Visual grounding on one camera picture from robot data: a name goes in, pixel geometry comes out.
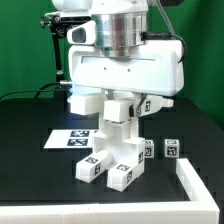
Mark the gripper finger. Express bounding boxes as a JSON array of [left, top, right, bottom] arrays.
[[133, 93, 147, 117], [104, 89, 115, 100]]

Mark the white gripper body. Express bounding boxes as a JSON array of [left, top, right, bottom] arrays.
[[68, 40, 184, 96]]

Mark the white chair seat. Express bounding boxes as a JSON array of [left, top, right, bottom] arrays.
[[93, 118, 145, 177]]

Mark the white tagged cube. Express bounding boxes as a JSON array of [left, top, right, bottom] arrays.
[[145, 140, 154, 158], [164, 139, 180, 158]]

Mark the white chair back frame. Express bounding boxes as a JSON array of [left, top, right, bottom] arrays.
[[70, 92, 174, 122]]

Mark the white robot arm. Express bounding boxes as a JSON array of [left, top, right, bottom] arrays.
[[52, 0, 186, 121]]

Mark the white U-shaped fence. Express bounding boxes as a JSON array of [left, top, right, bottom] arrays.
[[0, 158, 220, 224]]

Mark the black camera stand pole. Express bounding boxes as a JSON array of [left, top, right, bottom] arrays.
[[39, 16, 72, 101]]

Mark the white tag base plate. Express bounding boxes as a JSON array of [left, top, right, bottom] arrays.
[[44, 129, 95, 149]]

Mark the black cable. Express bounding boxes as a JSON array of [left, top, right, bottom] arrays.
[[0, 82, 73, 102]]

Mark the grey camera on stand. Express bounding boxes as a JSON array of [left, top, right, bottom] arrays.
[[45, 11, 91, 25]]

